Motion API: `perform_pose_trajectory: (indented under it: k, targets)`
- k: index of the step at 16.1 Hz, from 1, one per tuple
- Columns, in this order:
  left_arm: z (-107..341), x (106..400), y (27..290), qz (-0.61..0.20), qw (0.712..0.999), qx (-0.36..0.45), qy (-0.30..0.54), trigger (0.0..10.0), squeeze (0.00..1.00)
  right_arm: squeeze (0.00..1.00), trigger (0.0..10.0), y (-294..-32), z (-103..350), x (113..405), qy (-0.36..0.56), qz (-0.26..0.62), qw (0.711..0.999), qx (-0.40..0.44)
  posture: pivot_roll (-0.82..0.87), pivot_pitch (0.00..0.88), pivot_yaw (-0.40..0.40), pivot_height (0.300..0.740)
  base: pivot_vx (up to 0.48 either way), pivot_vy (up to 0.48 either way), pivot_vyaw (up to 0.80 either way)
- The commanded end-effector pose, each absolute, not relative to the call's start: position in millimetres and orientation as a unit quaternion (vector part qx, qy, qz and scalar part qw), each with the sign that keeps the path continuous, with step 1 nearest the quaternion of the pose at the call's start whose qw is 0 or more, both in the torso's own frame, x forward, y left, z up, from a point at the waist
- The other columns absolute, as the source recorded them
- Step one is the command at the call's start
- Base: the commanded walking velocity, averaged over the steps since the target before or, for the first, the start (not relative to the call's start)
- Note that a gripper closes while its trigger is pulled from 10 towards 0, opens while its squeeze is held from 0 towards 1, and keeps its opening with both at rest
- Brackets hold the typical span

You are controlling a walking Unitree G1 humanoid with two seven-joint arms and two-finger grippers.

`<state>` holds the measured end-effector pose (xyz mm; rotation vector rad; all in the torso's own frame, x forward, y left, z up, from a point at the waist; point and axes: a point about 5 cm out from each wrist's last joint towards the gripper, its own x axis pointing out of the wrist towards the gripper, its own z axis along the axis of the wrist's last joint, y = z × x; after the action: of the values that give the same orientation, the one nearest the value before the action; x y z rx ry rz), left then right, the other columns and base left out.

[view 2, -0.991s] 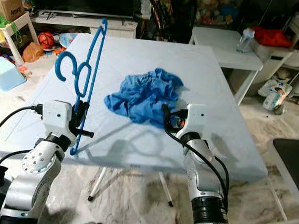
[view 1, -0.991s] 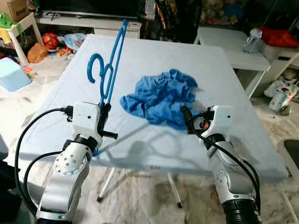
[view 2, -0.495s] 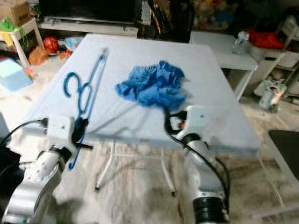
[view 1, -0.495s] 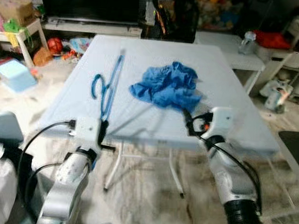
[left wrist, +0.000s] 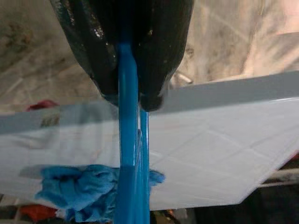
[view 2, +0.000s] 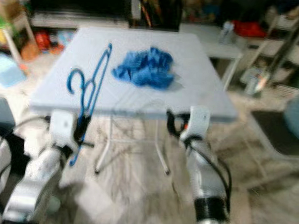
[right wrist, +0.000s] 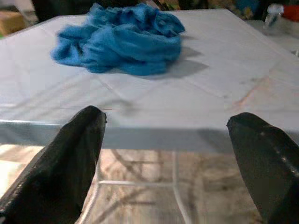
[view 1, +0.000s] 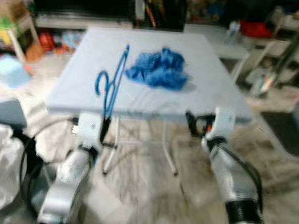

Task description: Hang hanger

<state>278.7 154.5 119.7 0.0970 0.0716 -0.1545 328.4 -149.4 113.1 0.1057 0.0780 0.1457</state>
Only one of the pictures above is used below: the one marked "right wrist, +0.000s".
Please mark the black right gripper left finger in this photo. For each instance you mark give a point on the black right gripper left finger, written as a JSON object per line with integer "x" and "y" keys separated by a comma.
{"x": 58, "y": 175}

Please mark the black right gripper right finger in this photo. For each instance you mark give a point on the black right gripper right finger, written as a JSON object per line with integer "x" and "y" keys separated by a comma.
{"x": 268, "y": 168}

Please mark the bright blue garment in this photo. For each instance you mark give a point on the bright blue garment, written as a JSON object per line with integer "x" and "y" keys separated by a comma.
{"x": 116, "y": 46}

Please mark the white plastic folding table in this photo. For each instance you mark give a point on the white plastic folding table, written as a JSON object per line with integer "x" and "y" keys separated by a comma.
{"x": 163, "y": 93}

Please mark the clear water bottle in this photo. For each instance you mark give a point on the clear water bottle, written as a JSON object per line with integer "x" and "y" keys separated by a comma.
{"x": 272, "y": 16}

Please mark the red bag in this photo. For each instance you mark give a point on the red bag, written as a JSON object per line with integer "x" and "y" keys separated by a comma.
{"x": 292, "y": 12}

